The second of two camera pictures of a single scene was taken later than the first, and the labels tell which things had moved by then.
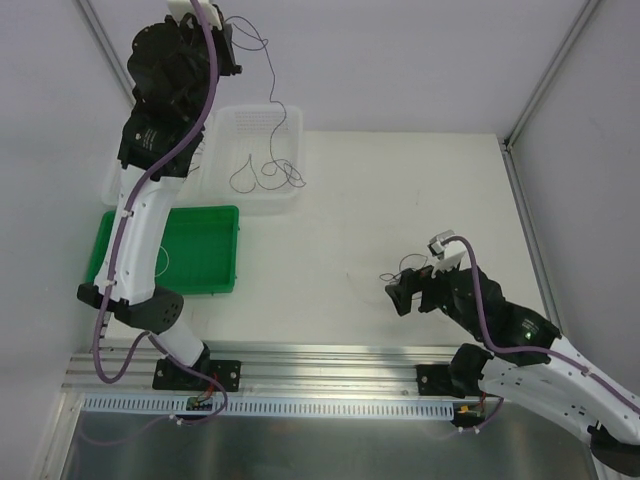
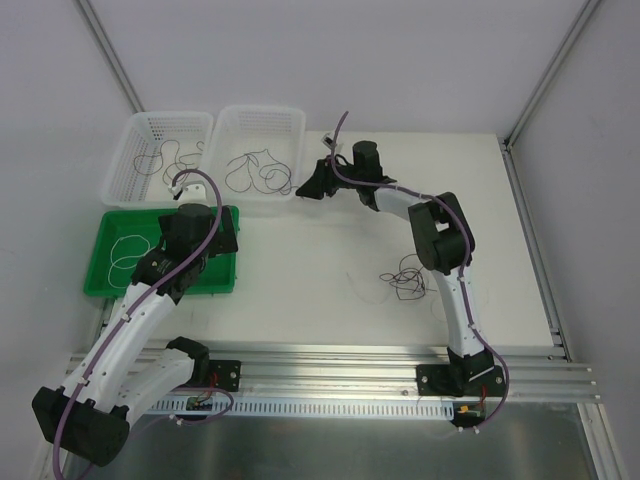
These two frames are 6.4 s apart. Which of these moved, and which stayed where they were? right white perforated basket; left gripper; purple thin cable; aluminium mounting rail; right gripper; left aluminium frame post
Moved: right gripper; left gripper; purple thin cable
Stayed: right white perforated basket; left aluminium frame post; aluminium mounting rail
